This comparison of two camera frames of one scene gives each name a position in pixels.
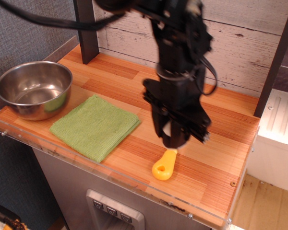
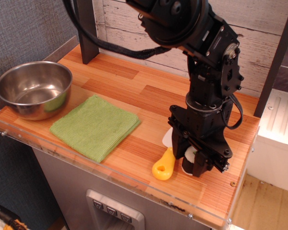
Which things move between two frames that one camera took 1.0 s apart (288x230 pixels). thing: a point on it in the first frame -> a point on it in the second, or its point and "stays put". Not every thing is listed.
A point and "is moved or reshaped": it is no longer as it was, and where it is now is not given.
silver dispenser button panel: (105, 213) stays put
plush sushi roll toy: (174, 135) is moved or reshaped
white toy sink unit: (273, 158) stays put
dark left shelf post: (88, 38) stays put
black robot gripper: (180, 99) -> (204, 128)
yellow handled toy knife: (162, 169) stays put
